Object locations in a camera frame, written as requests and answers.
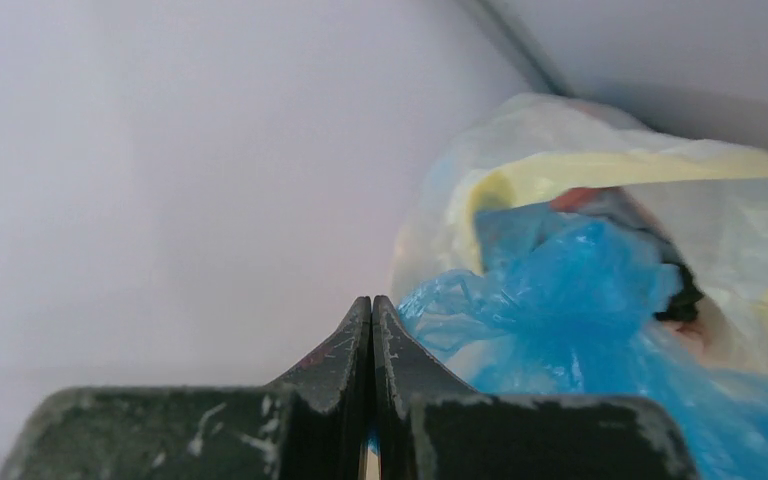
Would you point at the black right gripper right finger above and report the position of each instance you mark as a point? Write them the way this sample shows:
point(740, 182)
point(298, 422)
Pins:
point(432, 425)

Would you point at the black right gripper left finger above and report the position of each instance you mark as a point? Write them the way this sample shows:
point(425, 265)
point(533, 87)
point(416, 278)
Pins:
point(308, 423)

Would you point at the blue plastic trash bag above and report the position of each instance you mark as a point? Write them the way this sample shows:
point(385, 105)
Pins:
point(569, 304)

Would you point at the large translucent yellow bag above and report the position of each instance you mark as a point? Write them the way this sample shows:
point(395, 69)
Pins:
point(709, 198)

